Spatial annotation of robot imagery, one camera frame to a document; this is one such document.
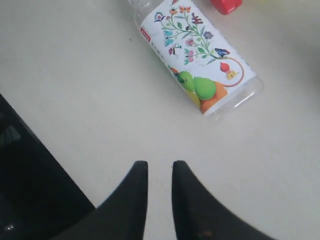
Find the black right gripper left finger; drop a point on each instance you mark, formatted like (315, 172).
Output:
(122, 216)

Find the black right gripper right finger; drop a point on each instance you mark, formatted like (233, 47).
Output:
(198, 215)

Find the clear floral-label tea bottle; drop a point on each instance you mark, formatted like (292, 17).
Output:
(210, 71)

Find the yellow bottle red cap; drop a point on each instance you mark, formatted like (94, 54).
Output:
(226, 7)

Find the black object at left edge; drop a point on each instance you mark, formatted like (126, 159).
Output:
(38, 199)

